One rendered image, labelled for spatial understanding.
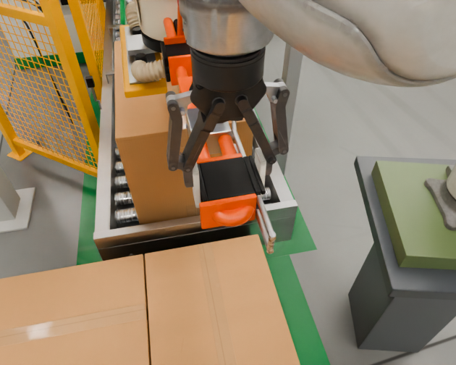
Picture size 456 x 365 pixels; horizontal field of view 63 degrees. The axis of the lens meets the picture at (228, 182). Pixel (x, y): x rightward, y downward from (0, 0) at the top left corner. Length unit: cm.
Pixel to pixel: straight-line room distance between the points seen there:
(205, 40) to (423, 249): 86
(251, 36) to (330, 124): 241
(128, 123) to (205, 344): 67
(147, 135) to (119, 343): 59
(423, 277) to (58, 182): 199
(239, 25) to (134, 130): 79
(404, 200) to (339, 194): 110
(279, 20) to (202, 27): 16
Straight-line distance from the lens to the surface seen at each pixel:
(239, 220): 47
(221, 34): 34
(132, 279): 125
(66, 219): 222
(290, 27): 18
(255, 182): 49
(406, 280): 108
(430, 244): 110
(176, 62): 73
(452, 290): 112
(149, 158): 113
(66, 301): 128
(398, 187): 120
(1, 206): 226
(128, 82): 94
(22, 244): 221
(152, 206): 128
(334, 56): 17
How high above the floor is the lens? 161
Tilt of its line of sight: 46 degrees down
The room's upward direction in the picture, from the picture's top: straight up
